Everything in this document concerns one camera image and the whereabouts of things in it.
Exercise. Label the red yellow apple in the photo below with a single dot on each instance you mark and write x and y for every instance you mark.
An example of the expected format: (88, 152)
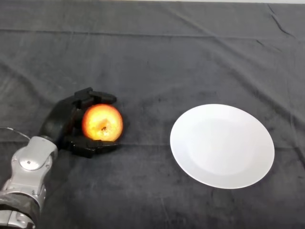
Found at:
(100, 120)

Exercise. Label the white round plate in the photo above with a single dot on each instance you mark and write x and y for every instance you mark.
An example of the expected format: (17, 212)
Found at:
(221, 148)

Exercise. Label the black table cloth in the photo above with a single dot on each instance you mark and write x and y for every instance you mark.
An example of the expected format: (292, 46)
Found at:
(166, 59)

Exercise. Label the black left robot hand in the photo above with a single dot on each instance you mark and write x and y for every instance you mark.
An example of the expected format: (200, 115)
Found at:
(57, 117)

